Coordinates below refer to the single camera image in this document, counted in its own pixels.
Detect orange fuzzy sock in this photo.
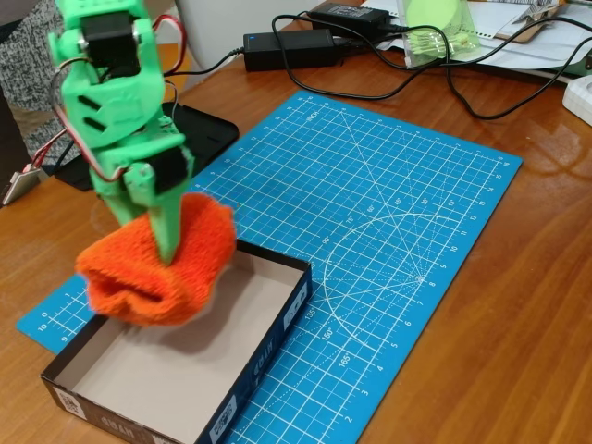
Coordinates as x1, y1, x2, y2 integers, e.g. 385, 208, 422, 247
74, 191, 236, 328

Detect cardboard box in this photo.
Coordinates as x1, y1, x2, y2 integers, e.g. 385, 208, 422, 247
39, 239, 315, 444

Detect large black power adapter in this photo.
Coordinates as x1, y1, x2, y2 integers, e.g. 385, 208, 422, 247
242, 28, 346, 73

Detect grey patterned fabric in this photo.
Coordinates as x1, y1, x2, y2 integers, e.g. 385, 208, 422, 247
0, 0, 82, 161

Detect blue cutting mat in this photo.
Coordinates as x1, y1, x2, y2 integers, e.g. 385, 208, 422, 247
15, 90, 524, 444

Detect slim black power adapter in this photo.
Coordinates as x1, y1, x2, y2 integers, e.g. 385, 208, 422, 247
307, 2, 392, 30

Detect green transparent plastic container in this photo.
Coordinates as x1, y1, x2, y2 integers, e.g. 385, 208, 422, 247
400, 0, 480, 69

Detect light green round sheet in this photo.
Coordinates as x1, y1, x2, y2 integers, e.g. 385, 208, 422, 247
405, 0, 460, 30

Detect white paper sheets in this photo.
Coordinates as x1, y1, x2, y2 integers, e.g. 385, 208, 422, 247
360, 0, 592, 84

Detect silver binder clip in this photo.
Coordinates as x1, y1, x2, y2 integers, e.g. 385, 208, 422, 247
515, 2, 563, 24

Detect white plastic device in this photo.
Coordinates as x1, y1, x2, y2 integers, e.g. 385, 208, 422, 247
562, 74, 592, 129

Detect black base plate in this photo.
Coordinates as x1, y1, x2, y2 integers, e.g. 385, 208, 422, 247
54, 104, 241, 191

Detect red and black wires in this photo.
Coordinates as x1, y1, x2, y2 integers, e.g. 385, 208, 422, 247
27, 127, 78, 175

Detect thin black supply cable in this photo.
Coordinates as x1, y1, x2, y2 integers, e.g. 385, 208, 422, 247
161, 45, 246, 78

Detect long looping black cable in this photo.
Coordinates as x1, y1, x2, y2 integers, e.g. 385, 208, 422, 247
271, 13, 592, 101

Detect black power cord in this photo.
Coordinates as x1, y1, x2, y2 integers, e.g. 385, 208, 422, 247
341, 36, 592, 120

